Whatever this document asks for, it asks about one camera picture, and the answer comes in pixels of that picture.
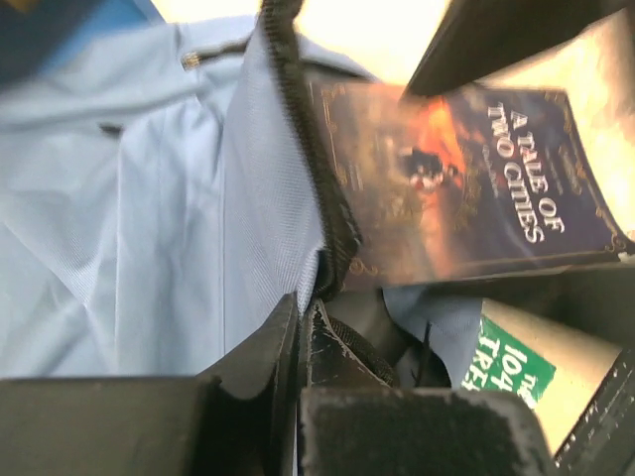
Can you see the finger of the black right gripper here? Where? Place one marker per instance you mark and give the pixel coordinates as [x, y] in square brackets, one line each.
[477, 38]
[601, 443]

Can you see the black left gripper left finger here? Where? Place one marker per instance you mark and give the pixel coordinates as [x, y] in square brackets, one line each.
[234, 418]

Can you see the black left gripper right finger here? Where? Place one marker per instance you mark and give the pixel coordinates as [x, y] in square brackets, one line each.
[352, 423]

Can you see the green storey treehouse book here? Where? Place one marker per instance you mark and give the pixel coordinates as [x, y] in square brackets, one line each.
[555, 369]

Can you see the Tale of Two Cities book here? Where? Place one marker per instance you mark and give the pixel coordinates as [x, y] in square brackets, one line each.
[477, 183]

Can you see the blue student backpack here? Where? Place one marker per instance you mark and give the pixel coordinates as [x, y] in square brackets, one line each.
[160, 193]

